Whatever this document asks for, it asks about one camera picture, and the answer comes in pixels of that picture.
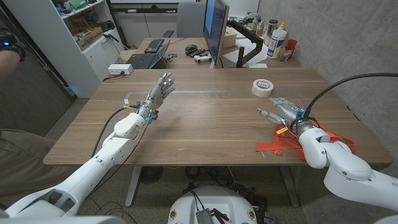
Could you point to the black laptop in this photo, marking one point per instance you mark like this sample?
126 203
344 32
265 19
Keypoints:
143 60

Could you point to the white wipes canister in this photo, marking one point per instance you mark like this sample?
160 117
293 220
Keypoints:
276 43

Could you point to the beige masking tape roll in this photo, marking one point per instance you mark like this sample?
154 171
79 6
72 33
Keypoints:
258 90

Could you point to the black computer monitor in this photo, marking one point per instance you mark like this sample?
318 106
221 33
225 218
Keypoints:
214 28

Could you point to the clear drinking glass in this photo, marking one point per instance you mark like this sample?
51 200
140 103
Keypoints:
286 54

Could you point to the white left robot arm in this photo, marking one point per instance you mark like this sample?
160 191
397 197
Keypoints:
118 146

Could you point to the grey table leg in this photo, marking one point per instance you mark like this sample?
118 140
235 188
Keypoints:
133 186
289 186

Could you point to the white paper sheet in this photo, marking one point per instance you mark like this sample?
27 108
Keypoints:
236 54

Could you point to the black computer mouse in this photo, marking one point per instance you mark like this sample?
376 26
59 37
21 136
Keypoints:
191 47

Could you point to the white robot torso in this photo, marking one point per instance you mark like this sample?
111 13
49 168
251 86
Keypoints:
214 199

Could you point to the yellow capped bottle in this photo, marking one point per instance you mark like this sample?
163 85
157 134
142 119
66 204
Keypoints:
282 26

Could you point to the person's leg in khaki trousers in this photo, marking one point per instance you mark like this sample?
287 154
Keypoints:
28 158

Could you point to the grey office chair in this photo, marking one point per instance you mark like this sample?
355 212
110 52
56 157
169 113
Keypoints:
189 18

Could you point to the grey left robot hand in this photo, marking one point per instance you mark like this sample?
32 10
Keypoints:
155 95

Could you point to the pink sticky note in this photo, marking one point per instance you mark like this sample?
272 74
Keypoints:
212 64

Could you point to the light wooden box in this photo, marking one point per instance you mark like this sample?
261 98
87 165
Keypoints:
230 37

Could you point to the white game controller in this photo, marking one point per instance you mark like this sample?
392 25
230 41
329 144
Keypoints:
202 58

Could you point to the white power strip box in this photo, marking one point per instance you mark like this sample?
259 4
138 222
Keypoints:
119 69

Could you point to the orange ribbon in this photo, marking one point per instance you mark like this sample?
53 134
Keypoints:
273 146

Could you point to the dark lidded jar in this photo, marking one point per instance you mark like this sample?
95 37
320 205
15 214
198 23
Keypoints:
270 29

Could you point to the black round fan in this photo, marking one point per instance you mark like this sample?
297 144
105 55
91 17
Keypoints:
150 175

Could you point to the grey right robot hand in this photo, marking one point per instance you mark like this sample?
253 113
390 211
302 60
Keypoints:
287 113

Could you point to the black keyboard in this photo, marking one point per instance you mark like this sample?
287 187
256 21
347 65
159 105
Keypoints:
154 45

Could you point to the wooden office desk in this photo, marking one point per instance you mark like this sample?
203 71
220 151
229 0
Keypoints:
180 62

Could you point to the cardboard box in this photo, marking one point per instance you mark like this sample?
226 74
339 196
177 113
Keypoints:
90 37

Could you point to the red cup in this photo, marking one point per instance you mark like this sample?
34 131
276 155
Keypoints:
292 43

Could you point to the white shelf cabinet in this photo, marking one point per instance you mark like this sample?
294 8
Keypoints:
93 59

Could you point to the black remote control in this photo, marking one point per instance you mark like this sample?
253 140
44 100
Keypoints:
196 52

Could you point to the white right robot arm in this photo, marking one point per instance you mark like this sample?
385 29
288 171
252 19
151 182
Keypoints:
345 161

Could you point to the black smartwatch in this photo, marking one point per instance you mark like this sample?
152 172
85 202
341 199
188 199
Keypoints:
9 42

